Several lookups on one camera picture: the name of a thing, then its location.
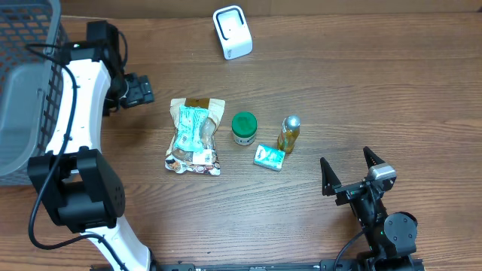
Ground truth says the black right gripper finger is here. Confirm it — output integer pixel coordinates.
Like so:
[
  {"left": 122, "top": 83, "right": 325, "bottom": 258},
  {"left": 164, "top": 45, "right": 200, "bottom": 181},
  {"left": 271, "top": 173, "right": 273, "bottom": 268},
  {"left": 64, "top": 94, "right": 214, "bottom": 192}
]
[
  {"left": 363, "top": 146, "right": 385, "bottom": 168},
  {"left": 320, "top": 157, "right": 342, "bottom": 196}
]

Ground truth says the teal wipes packet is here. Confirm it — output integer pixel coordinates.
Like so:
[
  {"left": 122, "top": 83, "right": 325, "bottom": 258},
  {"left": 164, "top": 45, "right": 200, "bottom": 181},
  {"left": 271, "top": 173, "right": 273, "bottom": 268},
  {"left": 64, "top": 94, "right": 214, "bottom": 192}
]
[{"left": 174, "top": 105, "right": 209, "bottom": 152}]

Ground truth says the yellow dish soap bottle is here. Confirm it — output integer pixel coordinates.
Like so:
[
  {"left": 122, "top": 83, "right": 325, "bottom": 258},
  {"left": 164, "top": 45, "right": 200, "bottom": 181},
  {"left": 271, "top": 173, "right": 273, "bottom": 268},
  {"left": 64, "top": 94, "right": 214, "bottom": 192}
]
[{"left": 277, "top": 115, "right": 300, "bottom": 154}]

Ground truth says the brown snack pouch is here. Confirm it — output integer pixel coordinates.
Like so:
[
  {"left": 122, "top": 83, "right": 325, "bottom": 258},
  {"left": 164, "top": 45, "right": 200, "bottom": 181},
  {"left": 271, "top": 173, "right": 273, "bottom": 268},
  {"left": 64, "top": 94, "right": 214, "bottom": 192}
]
[{"left": 164, "top": 98, "right": 225, "bottom": 176}]

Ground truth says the teal tissue pack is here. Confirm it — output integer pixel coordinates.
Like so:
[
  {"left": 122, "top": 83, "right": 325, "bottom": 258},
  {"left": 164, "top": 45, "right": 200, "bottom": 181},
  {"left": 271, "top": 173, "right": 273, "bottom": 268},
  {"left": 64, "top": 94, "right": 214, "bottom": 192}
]
[{"left": 253, "top": 145, "right": 285, "bottom": 172}]

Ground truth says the green lid jar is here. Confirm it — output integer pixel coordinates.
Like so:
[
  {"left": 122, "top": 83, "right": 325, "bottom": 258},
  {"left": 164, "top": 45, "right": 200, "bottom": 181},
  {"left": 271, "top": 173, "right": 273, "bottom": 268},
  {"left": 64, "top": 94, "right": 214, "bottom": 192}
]
[{"left": 231, "top": 111, "right": 258, "bottom": 145}]

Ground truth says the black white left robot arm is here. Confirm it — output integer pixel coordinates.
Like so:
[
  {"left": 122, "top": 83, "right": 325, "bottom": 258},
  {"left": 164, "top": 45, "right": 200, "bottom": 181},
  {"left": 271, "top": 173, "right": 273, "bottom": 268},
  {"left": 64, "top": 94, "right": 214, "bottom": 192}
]
[{"left": 27, "top": 20, "right": 157, "bottom": 270}]

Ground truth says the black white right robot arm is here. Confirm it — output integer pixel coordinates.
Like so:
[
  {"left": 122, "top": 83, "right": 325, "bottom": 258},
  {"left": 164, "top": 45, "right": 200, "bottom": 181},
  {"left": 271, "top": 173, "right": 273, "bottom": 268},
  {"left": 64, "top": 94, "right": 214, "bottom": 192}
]
[{"left": 320, "top": 147, "right": 425, "bottom": 270}]

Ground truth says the white barcode scanner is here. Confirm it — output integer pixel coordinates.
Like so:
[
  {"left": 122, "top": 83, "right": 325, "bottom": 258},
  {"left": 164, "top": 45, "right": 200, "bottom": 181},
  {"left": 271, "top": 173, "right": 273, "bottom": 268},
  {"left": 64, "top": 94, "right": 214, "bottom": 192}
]
[{"left": 212, "top": 5, "right": 253, "bottom": 60}]

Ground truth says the grey plastic basket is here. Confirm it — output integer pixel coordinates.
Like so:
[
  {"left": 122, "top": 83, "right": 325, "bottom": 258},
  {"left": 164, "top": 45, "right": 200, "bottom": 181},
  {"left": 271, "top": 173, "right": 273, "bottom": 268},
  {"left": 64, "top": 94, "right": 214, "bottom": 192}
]
[{"left": 1, "top": 0, "right": 68, "bottom": 186}]

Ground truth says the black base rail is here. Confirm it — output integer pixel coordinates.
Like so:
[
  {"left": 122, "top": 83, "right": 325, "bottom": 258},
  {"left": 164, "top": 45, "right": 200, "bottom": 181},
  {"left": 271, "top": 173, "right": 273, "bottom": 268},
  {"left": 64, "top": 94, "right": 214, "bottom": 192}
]
[{"left": 90, "top": 257, "right": 426, "bottom": 271}]

